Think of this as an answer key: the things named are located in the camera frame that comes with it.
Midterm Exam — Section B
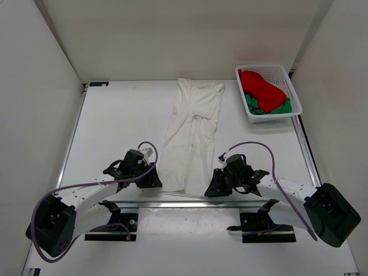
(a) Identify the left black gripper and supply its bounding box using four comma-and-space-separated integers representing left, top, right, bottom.
131, 162, 163, 188

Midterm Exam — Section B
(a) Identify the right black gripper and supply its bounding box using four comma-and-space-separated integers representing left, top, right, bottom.
205, 169, 243, 198

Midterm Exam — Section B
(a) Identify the white t shirt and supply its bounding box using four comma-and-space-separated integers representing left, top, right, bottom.
158, 78, 225, 197

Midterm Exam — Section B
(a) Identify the red t shirt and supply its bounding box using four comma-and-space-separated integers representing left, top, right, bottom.
237, 70, 287, 112

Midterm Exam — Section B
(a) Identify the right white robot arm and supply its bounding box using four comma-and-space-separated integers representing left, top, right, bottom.
205, 154, 361, 248

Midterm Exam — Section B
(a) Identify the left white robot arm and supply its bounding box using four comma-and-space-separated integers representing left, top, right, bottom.
25, 145, 162, 263

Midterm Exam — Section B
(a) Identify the green t shirt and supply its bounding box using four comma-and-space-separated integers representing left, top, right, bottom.
245, 94, 292, 115

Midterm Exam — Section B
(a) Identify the white plastic basket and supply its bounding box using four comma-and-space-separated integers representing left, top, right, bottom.
235, 64, 302, 123

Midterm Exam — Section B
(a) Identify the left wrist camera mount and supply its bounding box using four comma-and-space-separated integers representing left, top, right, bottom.
139, 147, 154, 163

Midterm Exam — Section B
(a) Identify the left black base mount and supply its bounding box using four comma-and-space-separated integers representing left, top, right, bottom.
85, 200, 139, 242

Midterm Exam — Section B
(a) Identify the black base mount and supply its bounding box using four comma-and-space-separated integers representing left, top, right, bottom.
85, 200, 139, 242
227, 199, 296, 243

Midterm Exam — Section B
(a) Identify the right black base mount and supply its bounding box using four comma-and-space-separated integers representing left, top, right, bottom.
227, 199, 296, 243

